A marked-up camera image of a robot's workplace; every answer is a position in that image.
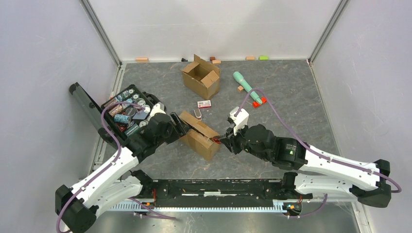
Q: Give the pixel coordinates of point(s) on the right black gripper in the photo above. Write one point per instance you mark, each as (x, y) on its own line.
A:
(230, 140)

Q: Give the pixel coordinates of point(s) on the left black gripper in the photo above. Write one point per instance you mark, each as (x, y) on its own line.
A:
(179, 129)

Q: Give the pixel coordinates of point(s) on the brown cardboard express box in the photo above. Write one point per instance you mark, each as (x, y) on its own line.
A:
(202, 77)

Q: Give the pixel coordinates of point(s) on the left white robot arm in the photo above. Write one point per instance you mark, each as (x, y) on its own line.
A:
(79, 206)

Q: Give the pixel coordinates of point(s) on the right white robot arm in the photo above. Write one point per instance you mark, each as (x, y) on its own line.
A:
(334, 174)

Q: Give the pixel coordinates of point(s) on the small red white box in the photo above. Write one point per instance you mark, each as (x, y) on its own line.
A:
(204, 104)

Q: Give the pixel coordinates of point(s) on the small brown wooden cube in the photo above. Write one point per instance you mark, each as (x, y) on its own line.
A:
(240, 89)

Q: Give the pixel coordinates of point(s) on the black case with poker chips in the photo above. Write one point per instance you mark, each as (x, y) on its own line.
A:
(121, 120)

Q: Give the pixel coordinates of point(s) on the tan block far left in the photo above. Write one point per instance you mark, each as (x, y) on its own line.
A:
(142, 59)

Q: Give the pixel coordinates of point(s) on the green block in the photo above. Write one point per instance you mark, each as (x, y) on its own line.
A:
(262, 58)

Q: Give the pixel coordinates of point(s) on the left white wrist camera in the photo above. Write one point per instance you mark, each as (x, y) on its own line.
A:
(157, 108)

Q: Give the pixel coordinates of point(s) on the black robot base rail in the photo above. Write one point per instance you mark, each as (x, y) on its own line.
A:
(218, 193)

